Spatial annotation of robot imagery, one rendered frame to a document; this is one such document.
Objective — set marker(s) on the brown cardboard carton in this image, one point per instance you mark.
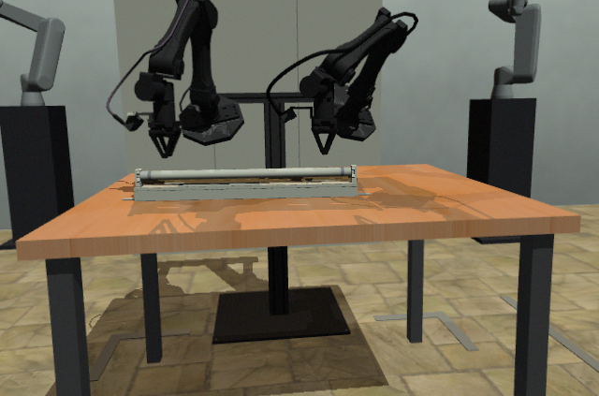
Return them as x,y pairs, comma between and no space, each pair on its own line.
245,180

